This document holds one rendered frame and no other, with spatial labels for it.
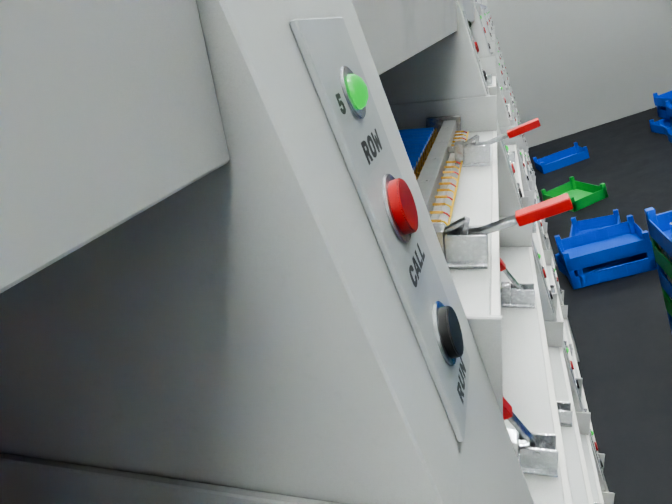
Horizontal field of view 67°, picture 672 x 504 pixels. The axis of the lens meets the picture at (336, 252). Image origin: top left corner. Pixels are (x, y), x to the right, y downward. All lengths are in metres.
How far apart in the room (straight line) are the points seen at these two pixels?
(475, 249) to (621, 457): 1.22
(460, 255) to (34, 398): 0.27
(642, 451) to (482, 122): 1.01
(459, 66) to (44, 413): 0.71
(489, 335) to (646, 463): 1.32
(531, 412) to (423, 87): 0.48
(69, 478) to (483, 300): 0.24
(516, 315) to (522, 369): 0.11
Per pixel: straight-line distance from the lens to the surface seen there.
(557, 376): 0.89
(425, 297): 0.15
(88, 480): 0.19
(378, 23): 0.25
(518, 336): 0.64
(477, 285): 0.35
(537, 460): 0.47
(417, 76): 0.80
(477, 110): 0.80
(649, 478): 1.49
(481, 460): 0.19
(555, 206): 0.36
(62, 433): 0.18
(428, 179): 0.49
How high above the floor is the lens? 1.10
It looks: 17 degrees down
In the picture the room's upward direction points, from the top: 23 degrees counter-clockwise
